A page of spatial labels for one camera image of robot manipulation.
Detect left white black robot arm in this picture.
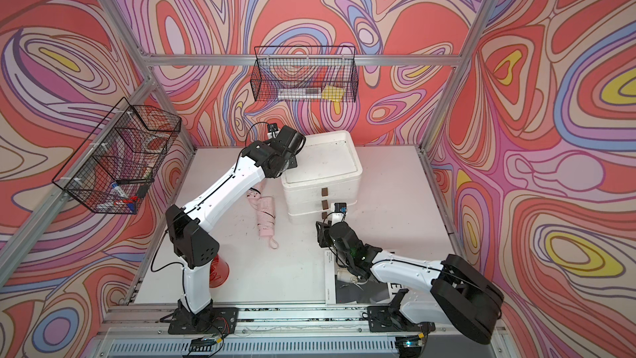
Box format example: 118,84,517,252
166,126,306,316

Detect yellow item in basket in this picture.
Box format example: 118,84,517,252
321,86,346,102

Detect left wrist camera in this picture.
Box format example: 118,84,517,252
267,123,279,138

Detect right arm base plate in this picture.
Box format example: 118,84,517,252
361,305,436,335

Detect black wire basket back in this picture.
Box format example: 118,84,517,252
250,44,359,103

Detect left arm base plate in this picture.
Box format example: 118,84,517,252
168,306,239,336

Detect black white magazine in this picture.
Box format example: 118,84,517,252
324,250,402,305

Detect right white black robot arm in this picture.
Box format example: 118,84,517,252
316,220,504,345

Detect transparent box in basket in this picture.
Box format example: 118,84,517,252
277,88,322,101

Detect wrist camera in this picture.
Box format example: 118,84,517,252
334,202,347,215
267,123,279,138

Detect black wire basket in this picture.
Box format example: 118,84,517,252
52,99,182,215
250,44,359,103

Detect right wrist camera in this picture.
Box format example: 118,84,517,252
334,202,347,215

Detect blue red marker pens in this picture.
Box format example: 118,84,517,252
110,182,138,212

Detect pink umbrella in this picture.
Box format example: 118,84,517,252
246,188,262,210
256,197,279,250

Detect aluminium frame rails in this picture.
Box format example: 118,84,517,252
0,0,518,358

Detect black wire basket left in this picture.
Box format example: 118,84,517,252
52,99,182,215

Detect white plastic drawer cabinet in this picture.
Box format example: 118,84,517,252
282,130,363,225

